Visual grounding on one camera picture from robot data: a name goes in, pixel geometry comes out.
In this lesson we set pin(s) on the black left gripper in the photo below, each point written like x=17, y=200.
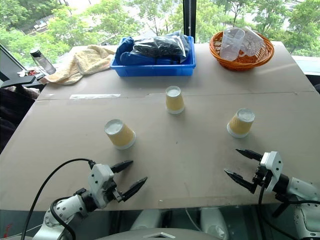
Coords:
x=112, y=189

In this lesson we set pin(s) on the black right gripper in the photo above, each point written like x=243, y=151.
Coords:
x=260, y=176

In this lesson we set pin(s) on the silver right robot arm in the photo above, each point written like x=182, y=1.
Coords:
x=300, y=200

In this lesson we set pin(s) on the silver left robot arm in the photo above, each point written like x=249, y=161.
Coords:
x=65, y=209

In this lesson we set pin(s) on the yellow paper cup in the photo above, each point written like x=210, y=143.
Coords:
x=241, y=123
x=119, y=135
x=174, y=100

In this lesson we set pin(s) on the silver robot torso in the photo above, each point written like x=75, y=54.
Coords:
x=175, y=228

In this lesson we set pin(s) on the orange woven basket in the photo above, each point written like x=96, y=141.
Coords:
x=241, y=56

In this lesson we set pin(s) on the blue plastic bin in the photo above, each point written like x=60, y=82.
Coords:
x=152, y=66

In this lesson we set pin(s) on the cream towel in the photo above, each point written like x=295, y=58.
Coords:
x=80, y=63

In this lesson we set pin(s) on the blue cloth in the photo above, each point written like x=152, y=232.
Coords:
x=127, y=53

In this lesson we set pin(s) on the clear plastic measuring cup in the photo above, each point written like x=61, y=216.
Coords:
x=231, y=43

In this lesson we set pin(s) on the clear bag of black items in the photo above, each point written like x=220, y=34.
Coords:
x=160, y=47

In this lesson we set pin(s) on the clear water bottle black cap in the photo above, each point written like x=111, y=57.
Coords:
x=42, y=61

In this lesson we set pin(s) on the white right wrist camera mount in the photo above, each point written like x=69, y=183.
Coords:
x=273, y=167

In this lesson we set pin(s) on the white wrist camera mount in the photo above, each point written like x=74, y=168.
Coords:
x=273, y=167
x=99, y=180

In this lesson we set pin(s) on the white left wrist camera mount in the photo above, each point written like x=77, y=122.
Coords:
x=99, y=180

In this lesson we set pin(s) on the black window frame post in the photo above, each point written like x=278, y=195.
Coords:
x=189, y=17

